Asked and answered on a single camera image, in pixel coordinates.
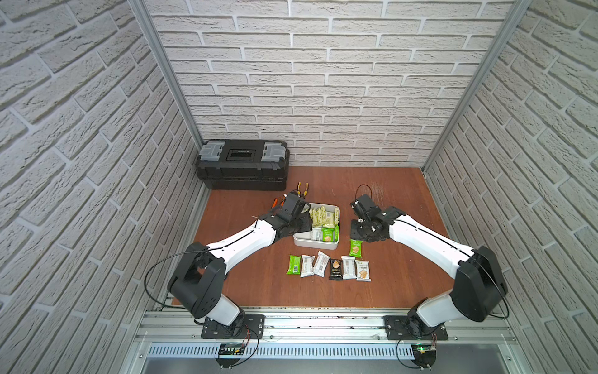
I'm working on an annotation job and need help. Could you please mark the green cookie packet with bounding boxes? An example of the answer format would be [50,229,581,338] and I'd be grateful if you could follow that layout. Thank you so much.
[322,228,337,242]
[287,255,301,275]
[349,239,363,259]

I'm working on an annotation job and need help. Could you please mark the grey storage box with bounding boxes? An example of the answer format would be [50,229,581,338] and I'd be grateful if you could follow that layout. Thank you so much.
[293,204,340,250]

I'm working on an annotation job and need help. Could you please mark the white cookie packet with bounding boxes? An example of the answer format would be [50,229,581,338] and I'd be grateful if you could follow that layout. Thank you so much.
[311,227,323,242]
[313,251,330,277]
[301,255,316,278]
[355,260,372,282]
[341,256,357,280]

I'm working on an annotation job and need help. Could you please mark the black cookie packet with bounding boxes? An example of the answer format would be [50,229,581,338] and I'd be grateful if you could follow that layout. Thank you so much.
[329,259,344,281]

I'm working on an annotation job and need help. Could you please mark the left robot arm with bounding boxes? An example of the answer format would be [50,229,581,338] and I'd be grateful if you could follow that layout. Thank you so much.
[168,193,311,327]

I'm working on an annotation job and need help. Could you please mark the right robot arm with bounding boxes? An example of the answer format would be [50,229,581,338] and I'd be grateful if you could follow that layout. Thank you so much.
[350,195,508,338]

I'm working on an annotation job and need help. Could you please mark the pale yellow cookie packet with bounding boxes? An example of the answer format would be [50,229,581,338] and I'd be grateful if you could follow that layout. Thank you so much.
[333,207,340,227]
[310,207,335,228]

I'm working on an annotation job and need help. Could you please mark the black toolbox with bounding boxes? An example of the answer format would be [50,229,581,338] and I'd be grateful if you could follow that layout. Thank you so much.
[196,140,290,191]

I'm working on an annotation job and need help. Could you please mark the right controller board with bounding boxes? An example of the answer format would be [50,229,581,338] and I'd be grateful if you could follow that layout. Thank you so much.
[411,344,437,369]

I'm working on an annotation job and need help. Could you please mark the controller board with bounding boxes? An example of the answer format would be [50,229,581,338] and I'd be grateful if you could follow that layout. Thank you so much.
[411,344,437,369]
[216,343,246,369]

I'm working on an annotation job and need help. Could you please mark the left controller board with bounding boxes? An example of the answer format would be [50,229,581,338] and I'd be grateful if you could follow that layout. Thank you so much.
[216,343,246,369]

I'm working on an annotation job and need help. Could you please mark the orange handled groove pliers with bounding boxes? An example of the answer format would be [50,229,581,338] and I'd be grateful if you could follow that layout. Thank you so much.
[272,197,286,209]

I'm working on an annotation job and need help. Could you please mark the yellow handled small pliers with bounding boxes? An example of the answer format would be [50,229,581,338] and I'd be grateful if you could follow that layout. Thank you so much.
[296,182,309,197]

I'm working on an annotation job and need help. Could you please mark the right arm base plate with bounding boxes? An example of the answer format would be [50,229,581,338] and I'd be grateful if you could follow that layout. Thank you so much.
[382,315,449,341]

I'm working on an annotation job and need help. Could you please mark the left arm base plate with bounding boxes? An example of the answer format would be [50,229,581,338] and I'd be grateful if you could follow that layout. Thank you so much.
[201,313,266,340]

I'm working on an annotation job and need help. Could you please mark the aluminium front rail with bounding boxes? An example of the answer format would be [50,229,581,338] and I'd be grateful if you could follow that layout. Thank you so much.
[133,307,518,344]

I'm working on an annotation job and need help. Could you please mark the aluminium frame post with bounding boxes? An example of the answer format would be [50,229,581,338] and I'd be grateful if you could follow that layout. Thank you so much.
[421,0,532,175]
[129,0,204,150]

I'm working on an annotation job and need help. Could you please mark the left aluminium frame post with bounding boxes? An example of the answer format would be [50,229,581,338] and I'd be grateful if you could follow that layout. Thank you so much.
[129,0,204,150]

